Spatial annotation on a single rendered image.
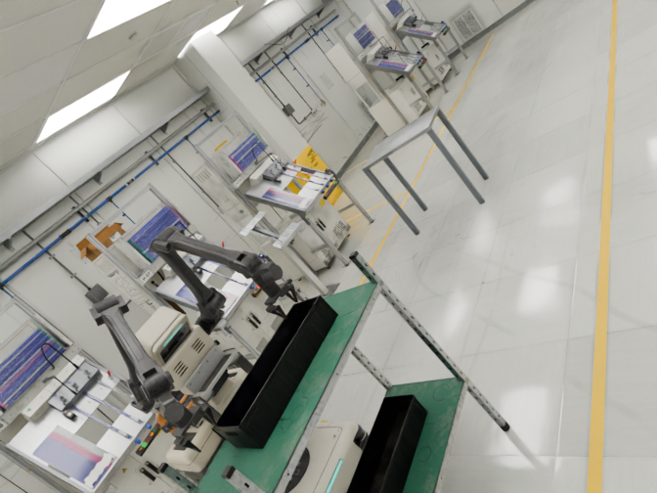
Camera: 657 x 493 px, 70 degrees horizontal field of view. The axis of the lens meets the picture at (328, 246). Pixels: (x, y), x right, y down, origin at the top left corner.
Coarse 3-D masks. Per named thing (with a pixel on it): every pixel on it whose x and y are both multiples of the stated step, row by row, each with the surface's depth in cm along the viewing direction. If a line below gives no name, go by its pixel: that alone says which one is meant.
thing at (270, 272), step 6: (252, 252) 178; (258, 264) 178; (264, 264) 173; (270, 264) 171; (240, 270) 174; (246, 270) 173; (258, 270) 172; (264, 270) 171; (270, 270) 170; (276, 270) 172; (282, 270) 173; (246, 276) 174; (252, 276) 174; (264, 276) 172; (270, 276) 170; (276, 276) 171; (282, 276) 173; (270, 282) 174
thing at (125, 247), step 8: (144, 192) 421; (136, 200) 414; (168, 200) 427; (120, 208) 402; (176, 208) 429; (112, 216) 397; (184, 216) 432; (104, 224) 390; (96, 232) 383; (120, 240) 388; (120, 248) 398; (128, 248) 392; (128, 256) 401; (136, 256) 395; (136, 264) 404; (144, 264) 399; (152, 264) 399; (144, 272) 392; (152, 272) 400; (144, 280) 394; (280, 296) 458; (224, 328) 380
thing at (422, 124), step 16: (432, 112) 389; (416, 128) 385; (448, 128) 404; (384, 144) 422; (400, 144) 384; (464, 144) 410; (368, 160) 417; (384, 160) 443; (448, 160) 377; (368, 176) 411; (400, 176) 447; (464, 176) 381; (384, 192) 415; (400, 208) 423
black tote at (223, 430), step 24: (288, 312) 190; (312, 312) 176; (288, 336) 186; (312, 336) 173; (264, 360) 176; (288, 360) 163; (312, 360) 170; (264, 384) 155; (288, 384) 161; (240, 408) 165; (264, 408) 152; (240, 432) 147; (264, 432) 150
